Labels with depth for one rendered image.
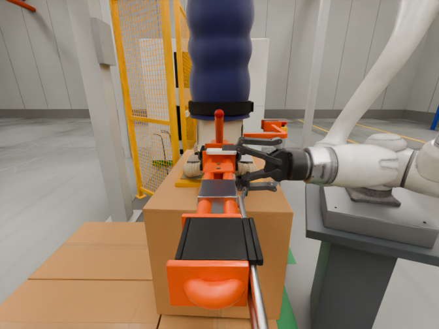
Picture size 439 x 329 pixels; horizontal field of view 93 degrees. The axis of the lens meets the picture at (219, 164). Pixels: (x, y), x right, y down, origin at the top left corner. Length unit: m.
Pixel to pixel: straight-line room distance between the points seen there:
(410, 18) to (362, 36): 10.92
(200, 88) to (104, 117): 1.44
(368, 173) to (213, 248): 0.42
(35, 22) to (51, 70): 1.83
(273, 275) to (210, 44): 0.70
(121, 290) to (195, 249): 0.83
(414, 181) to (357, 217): 0.23
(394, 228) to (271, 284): 0.52
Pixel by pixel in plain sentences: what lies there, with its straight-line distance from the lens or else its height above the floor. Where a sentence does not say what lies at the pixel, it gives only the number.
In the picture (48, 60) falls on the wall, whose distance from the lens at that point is 12.55.
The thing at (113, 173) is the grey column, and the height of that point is 0.55.
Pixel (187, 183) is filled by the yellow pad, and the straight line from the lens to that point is 0.69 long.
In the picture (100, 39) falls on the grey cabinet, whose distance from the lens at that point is 2.02.
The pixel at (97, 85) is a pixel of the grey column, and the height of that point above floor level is 1.31.
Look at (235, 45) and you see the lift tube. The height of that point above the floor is 1.41.
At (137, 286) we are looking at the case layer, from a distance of 1.02.
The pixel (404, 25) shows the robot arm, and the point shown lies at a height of 1.43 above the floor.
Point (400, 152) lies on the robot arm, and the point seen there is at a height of 1.06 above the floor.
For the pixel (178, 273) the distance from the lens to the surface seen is 0.21.
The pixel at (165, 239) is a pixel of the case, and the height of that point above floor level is 0.89.
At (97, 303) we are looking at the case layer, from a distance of 1.03.
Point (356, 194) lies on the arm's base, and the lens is 1.09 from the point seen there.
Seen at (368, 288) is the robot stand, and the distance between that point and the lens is 1.32.
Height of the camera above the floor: 1.29
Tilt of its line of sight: 20 degrees down
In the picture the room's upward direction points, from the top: straight up
